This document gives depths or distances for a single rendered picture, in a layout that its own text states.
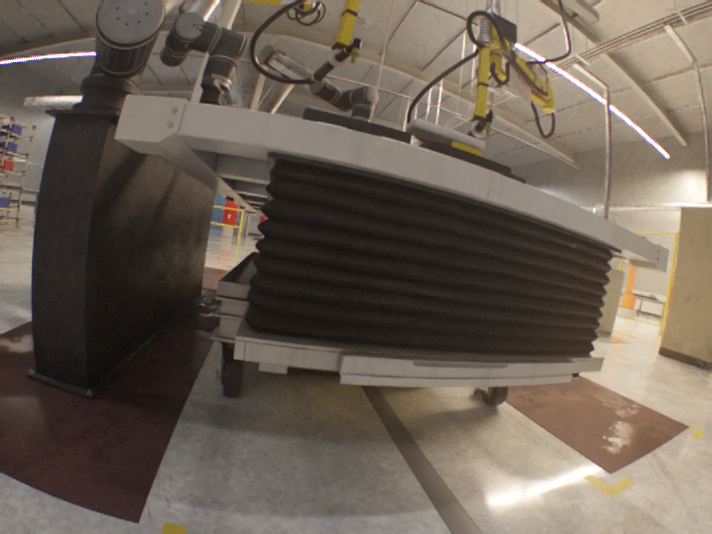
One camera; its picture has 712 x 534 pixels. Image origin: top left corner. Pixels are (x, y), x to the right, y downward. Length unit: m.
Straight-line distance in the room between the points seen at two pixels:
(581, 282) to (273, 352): 0.85
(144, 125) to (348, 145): 0.39
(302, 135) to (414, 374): 0.51
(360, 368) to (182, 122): 0.57
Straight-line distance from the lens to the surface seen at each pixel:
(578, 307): 1.06
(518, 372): 0.86
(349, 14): 1.67
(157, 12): 1.04
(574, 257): 1.00
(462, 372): 0.75
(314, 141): 0.62
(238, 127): 0.63
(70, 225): 1.16
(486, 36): 2.10
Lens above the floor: 0.63
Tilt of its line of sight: 4 degrees down
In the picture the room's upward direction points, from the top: 10 degrees clockwise
